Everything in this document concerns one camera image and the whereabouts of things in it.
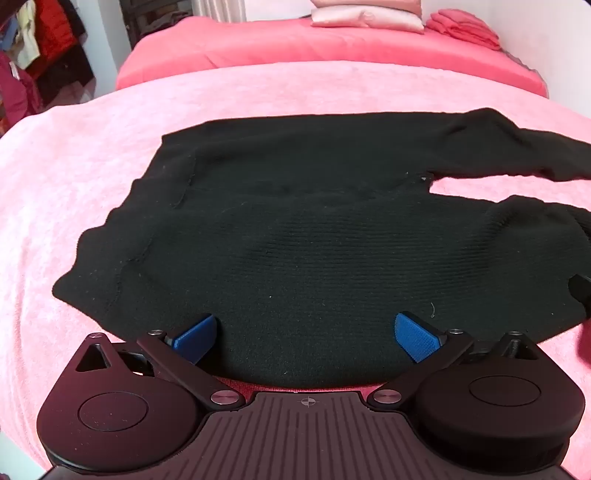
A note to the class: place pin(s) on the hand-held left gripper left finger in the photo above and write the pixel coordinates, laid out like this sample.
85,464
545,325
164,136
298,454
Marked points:
196,339

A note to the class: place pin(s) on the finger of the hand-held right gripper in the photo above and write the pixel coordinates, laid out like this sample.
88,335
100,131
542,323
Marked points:
582,290

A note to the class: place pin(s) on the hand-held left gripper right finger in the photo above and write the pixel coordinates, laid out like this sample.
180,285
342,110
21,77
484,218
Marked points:
415,339

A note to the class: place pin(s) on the light pink fleece blanket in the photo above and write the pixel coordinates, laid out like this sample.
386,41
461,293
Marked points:
78,180

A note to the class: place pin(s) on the folded red cloth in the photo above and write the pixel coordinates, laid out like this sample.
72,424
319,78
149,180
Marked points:
461,27

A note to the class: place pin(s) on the pink satin pillow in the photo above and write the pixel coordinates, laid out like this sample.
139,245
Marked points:
369,21
369,4

